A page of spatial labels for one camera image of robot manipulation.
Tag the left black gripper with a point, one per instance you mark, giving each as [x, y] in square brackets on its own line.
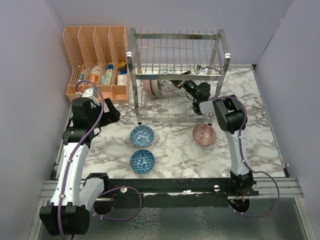
[110, 117]

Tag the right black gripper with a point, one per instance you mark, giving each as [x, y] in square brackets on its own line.
[177, 82]

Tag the brown patterned bowl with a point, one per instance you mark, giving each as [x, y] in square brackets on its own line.
[156, 88]

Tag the red geometric bowl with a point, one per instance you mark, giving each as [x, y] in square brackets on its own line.
[204, 134]

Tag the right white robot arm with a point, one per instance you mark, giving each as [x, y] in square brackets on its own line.
[232, 117]

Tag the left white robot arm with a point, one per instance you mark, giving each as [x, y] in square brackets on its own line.
[68, 212]

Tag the steel dish rack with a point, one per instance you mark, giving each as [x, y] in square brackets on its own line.
[164, 56]

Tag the orange white box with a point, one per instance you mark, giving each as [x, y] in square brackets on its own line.
[95, 74]

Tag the small bottle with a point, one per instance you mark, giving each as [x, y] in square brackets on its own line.
[81, 77]

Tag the green white box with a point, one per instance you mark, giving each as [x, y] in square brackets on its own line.
[106, 78]

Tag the white label box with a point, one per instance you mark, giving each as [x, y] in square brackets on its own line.
[121, 79]

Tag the yellow black item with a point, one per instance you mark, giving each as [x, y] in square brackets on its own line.
[122, 66]

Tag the peach desk organizer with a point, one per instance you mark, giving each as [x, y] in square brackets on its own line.
[98, 54]

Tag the blue floral bowl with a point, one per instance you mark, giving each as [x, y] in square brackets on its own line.
[142, 136]

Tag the blue triangle bowl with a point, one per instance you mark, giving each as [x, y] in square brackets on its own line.
[142, 161]

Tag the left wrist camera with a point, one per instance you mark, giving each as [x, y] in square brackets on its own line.
[91, 93]

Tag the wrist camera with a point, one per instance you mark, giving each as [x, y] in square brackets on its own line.
[200, 68]
[91, 93]

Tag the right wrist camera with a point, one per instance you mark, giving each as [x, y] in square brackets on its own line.
[200, 68]

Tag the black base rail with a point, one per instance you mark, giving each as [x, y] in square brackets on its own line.
[170, 193]

